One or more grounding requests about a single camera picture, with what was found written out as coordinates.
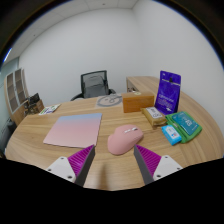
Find stacked black and brown boxes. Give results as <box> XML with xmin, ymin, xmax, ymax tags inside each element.
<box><xmin>23</xmin><ymin>93</ymin><xmax>45</xmax><ymax>116</ymax></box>

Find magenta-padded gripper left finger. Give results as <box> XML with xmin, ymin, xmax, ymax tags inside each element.
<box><xmin>45</xmin><ymin>144</ymin><xmax>97</xmax><ymax>187</ymax></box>

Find black mesh office chair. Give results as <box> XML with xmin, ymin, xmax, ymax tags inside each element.
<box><xmin>70</xmin><ymin>69</ymin><xmax>117</xmax><ymax>102</ymax></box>

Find brown cardboard box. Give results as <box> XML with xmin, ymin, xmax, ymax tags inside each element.
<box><xmin>121</xmin><ymin>91</ymin><xmax>156</xmax><ymax>114</ymax></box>

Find wooden side desk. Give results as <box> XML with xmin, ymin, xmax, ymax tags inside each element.
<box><xmin>125</xmin><ymin>75</ymin><xmax>161</xmax><ymax>94</ymax></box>

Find purple stand-up pouch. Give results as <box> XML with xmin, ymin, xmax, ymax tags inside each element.
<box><xmin>154</xmin><ymin>70</ymin><xmax>182</xmax><ymax>116</ymax></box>

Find tan packet with white label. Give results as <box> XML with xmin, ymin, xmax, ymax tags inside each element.
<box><xmin>140</xmin><ymin>106</ymin><xmax>168</xmax><ymax>129</ymax></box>

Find pink computer mouse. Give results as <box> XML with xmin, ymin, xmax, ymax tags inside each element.
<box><xmin>107</xmin><ymin>124</ymin><xmax>145</xmax><ymax>156</ymax></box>

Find white leaflet, green-purple print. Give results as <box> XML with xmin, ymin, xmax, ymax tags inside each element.
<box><xmin>38</xmin><ymin>103</ymin><xmax>62</xmax><ymax>116</ymax></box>

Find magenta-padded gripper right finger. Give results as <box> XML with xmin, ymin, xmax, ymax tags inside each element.
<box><xmin>133</xmin><ymin>144</ymin><xmax>184</xmax><ymax>186</ymax></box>

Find green and teal packet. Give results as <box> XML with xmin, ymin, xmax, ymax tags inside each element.
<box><xmin>165</xmin><ymin>111</ymin><xmax>203</xmax><ymax>144</ymax></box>

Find grey backpack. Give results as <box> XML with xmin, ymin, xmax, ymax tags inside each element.
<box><xmin>83</xmin><ymin>74</ymin><xmax>110</xmax><ymax>99</ymax></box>

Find pink-blue gradient mouse pad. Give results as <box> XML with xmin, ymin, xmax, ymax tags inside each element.
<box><xmin>42</xmin><ymin>112</ymin><xmax>103</xmax><ymax>149</ymax></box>

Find wooden shelf unit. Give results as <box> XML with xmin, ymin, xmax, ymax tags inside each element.
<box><xmin>3</xmin><ymin>67</ymin><xmax>30</xmax><ymax>116</ymax></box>

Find small blue tissue pack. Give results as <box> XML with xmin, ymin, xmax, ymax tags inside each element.
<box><xmin>161</xmin><ymin>124</ymin><xmax>183</xmax><ymax>147</ymax></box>

